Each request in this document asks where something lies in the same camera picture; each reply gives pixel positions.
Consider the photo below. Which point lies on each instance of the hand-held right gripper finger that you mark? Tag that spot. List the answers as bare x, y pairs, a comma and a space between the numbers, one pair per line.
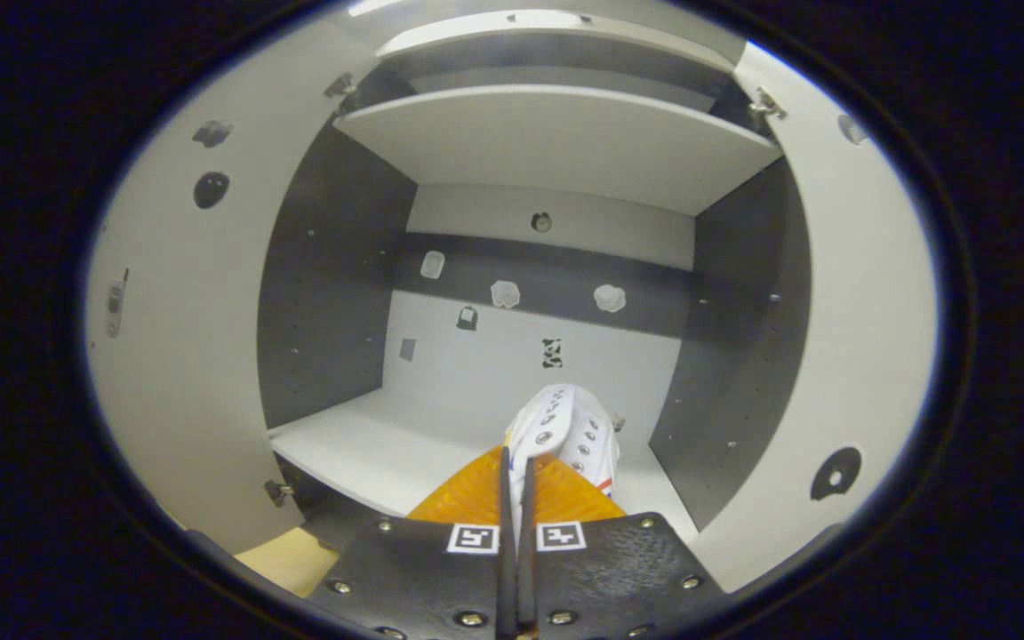
507, 569
526, 569

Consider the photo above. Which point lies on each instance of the white canvas shoe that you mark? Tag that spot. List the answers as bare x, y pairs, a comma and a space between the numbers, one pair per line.
565, 427

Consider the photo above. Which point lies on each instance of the white shoe cabinet door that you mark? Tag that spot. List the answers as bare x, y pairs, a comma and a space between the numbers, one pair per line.
174, 356
859, 356

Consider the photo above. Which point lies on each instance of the white shoe cabinet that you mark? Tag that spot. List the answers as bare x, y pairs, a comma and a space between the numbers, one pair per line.
548, 142

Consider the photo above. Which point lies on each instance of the white cabinet drawer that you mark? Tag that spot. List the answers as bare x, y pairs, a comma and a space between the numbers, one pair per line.
556, 36

